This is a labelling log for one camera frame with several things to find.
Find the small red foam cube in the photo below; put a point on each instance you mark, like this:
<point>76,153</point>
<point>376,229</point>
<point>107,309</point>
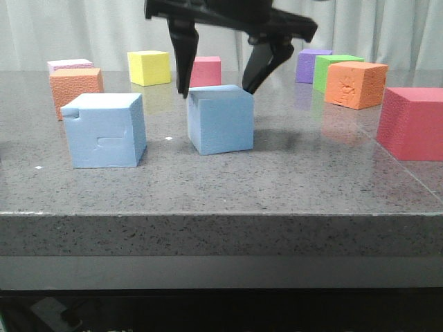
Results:
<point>206,71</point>

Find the purple foam cube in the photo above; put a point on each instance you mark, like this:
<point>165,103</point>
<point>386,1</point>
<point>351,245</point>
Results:
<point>306,63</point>

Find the right orange foam cube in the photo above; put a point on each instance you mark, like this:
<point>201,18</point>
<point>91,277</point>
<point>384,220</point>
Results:
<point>356,85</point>

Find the grey curtain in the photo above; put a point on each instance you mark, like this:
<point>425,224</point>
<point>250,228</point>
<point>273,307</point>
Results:
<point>401,34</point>

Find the notched light blue foam cube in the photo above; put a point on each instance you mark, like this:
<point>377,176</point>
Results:
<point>105,129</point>

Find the orange foam cube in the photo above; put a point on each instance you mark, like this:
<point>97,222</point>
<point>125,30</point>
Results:
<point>68,84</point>
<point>356,85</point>

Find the yellow foam cube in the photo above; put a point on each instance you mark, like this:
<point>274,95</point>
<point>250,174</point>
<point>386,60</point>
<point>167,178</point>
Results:
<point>150,67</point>

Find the green foam cube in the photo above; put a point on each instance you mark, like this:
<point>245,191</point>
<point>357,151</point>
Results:
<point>322,63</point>

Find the pink foam cube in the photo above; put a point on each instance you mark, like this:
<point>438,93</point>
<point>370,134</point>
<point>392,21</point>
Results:
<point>55,65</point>

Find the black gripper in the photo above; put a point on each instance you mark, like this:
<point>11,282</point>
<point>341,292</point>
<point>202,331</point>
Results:
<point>269,30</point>

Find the large red foam cube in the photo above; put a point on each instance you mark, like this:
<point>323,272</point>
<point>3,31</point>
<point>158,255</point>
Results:
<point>410,124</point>

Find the left orange foam cube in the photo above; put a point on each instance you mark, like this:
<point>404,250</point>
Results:
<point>68,84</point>

